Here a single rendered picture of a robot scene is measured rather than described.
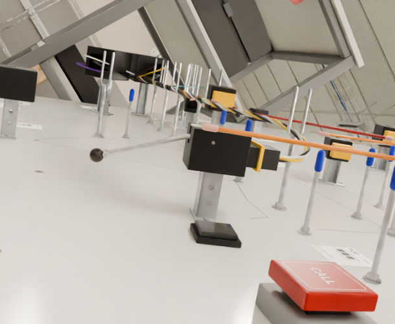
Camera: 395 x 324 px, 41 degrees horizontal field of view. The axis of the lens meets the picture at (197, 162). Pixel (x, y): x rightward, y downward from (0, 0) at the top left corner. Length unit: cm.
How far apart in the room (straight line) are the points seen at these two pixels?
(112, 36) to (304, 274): 775
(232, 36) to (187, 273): 127
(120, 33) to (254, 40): 646
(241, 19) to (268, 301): 134
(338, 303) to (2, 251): 23
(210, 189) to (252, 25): 116
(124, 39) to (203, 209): 755
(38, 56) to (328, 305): 120
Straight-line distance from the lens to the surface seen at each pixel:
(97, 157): 51
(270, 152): 52
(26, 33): 803
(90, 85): 151
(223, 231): 47
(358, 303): 34
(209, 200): 54
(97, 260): 40
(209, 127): 41
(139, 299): 35
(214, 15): 160
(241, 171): 51
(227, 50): 162
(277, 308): 34
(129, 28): 807
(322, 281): 34
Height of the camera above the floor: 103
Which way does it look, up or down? 8 degrees up
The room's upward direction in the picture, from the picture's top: 59 degrees clockwise
